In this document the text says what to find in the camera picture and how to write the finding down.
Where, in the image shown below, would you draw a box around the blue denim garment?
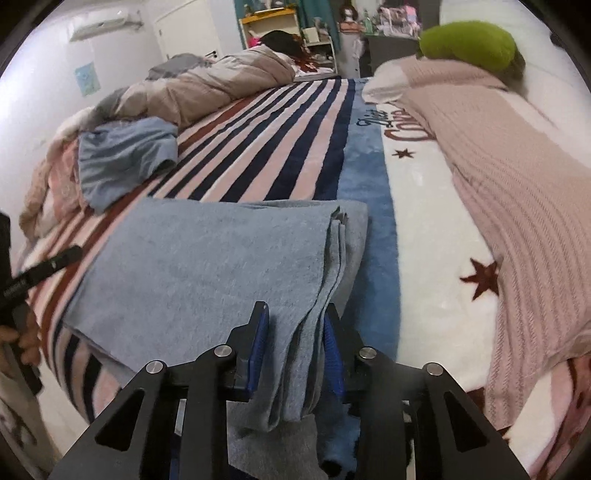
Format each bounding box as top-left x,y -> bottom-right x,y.
78,117 -> 178,214

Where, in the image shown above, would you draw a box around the beige grey rumpled duvet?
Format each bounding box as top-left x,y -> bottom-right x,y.
86,45 -> 296,130

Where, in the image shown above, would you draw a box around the blue wall poster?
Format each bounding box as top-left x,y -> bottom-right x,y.
74,62 -> 101,97

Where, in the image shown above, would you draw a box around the striped plush bed blanket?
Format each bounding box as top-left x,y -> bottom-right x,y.
13,75 -> 591,480

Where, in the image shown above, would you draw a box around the green plush pillow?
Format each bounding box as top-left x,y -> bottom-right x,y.
418,21 -> 526,80

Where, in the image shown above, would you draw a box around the grey-blue sweat pants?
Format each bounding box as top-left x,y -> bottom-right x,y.
62,198 -> 369,479

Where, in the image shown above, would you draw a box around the pink knitted pillow cover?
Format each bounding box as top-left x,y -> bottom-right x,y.
361,57 -> 591,430

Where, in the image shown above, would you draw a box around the dark grey bookshelf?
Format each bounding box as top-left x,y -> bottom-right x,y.
356,0 -> 442,78

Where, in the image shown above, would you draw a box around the yellow white small shelf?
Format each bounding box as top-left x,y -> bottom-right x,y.
238,7 -> 339,81

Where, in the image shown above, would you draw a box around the teal window curtain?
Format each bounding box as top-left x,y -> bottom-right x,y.
232,0 -> 341,52

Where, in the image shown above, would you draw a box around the white air conditioner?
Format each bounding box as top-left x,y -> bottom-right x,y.
68,7 -> 143,42

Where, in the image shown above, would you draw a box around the person's left hand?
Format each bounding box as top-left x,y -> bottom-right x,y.
0,311 -> 41,377

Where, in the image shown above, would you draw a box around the white closet door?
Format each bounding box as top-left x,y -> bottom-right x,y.
154,0 -> 222,60

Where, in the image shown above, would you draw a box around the pink patterned folded quilt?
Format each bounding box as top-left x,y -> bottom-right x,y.
19,138 -> 88,241

